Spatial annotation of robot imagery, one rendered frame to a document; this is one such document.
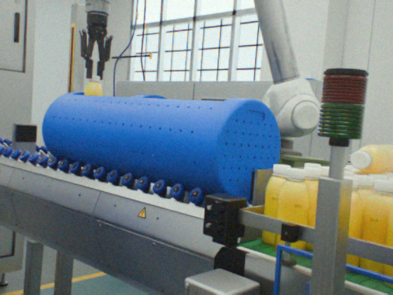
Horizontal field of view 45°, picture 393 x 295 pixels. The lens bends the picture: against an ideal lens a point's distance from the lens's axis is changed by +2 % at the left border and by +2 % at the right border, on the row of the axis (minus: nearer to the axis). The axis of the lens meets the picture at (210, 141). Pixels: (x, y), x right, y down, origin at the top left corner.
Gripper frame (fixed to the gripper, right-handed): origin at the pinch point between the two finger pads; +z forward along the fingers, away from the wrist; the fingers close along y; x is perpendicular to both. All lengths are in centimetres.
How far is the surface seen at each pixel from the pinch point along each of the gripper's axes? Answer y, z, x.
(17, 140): 5, 31, -49
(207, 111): 10, 13, 69
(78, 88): -33, 4, -64
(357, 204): 15, 29, 114
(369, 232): 14, 34, 117
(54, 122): 14.3, 20.4, -1.6
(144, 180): 11, 35, 46
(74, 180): 12.0, 39.7, 9.4
